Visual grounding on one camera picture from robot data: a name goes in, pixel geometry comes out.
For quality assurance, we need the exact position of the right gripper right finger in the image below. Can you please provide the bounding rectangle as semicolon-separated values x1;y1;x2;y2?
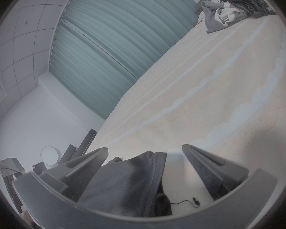
182;144;250;201

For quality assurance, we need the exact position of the black chest of drawers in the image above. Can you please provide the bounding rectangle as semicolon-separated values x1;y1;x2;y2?
59;128;98;167

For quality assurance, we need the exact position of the bed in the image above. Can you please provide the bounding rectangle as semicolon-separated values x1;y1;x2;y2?
95;0;286;218

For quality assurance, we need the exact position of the pile of clothes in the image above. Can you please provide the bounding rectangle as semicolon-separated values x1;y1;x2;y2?
200;0;277;34

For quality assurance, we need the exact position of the blue-green curtain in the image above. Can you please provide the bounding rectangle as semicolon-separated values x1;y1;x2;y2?
49;22;139;121
59;0;203;79

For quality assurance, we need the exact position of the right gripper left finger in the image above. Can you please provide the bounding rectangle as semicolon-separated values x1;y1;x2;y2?
46;147;109;202

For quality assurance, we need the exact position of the black T-shirt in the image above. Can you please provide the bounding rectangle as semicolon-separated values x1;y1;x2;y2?
77;151;201;218

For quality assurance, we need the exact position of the round white mirror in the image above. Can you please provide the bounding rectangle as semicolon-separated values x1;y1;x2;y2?
40;146;60;166

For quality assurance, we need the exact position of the grey bedside table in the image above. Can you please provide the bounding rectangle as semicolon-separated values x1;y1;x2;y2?
194;0;207;16

